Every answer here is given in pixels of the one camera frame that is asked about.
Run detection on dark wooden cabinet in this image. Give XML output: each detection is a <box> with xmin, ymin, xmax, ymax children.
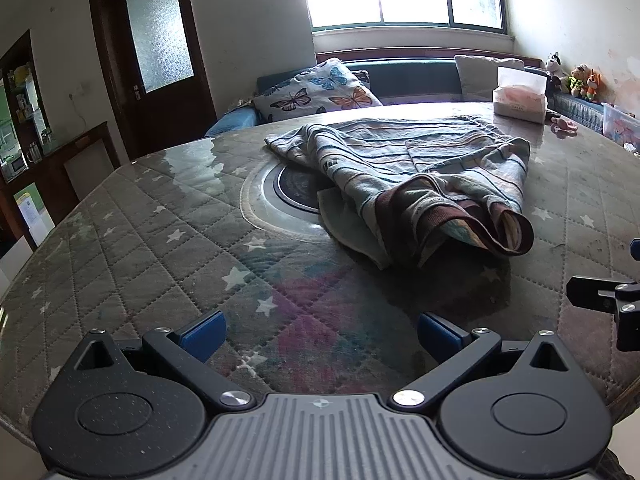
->
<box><xmin>0</xmin><ymin>30</ymin><xmax>122</xmax><ymax>257</ymax></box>

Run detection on tissue box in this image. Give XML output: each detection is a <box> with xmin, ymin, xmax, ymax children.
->
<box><xmin>492</xmin><ymin>66</ymin><xmax>550</xmax><ymax>124</ymax></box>

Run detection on orange fox plush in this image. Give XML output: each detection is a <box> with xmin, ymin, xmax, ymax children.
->
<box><xmin>582</xmin><ymin>71</ymin><xmax>604</xmax><ymax>105</ymax></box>

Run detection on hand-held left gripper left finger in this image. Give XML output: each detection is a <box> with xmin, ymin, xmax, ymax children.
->
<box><xmin>75</xmin><ymin>310</ymin><xmax>256</xmax><ymax>411</ymax></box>

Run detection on dark wooden door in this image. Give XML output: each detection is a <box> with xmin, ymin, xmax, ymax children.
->
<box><xmin>87</xmin><ymin>0</ymin><xmax>219</xmax><ymax>162</ymax></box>

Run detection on green plush toy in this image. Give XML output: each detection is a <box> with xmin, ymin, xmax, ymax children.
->
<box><xmin>562</xmin><ymin>64</ymin><xmax>591</xmax><ymax>99</ymax></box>

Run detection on striped pastel garment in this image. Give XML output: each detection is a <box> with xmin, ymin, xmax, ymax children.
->
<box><xmin>264</xmin><ymin>115</ymin><xmax>536</xmax><ymax>270</ymax></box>

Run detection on clear plastic storage box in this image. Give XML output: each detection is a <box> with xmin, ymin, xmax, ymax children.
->
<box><xmin>602</xmin><ymin>102</ymin><xmax>640</xmax><ymax>154</ymax></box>

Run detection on round black induction cooktop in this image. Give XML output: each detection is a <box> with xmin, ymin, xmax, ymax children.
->
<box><xmin>240</xmin><ymin>152</ymin><xmax>351</xmax><ymax>244</ymax></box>

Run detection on butterfly print pillow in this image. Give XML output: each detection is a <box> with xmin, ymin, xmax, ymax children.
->
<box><xmin>252</xmin><ymin>58</ymin><xmax>384</xmax><ymax>123</ymax></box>

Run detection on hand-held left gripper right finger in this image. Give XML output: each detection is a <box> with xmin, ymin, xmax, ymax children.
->
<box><xmin>390</xmin><ymin>311</ymin><xmax>576</xmax><ymax>411</ymax></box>

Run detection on teal sofa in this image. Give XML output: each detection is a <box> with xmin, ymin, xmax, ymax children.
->
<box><xmin>202</xmin><ymin>57</ymin><xmax>606</xmax><ymax>137</ymax></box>

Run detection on grey pillow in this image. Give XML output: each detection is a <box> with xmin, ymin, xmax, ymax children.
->
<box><xmin>454</xmin><ymin>55</ymin><xmax>526</xmax><ymax>104</ymax></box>

